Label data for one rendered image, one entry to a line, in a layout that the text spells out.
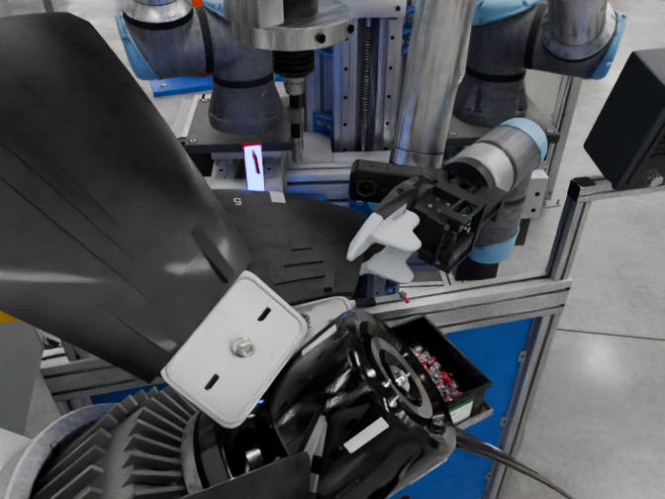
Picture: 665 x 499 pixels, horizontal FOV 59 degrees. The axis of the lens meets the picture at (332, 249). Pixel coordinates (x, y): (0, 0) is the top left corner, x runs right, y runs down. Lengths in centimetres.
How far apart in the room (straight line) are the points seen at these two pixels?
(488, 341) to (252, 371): 82
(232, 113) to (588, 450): 144
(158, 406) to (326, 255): 21
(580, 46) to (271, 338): 83
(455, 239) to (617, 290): 200
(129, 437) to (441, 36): 60
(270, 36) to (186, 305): 17
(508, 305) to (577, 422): 101
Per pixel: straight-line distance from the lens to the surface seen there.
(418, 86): 81
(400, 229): 59
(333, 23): 34
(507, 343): 121
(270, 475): 25
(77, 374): 101
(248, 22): 34
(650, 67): 99
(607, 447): 204
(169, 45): 109
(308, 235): 61
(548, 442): 199
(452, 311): 106
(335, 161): 124
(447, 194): 64
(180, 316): 38
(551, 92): 278
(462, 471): 152
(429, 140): 82
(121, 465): 44
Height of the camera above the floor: 154
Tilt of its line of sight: 37 degrees down
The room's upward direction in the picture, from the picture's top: straight up
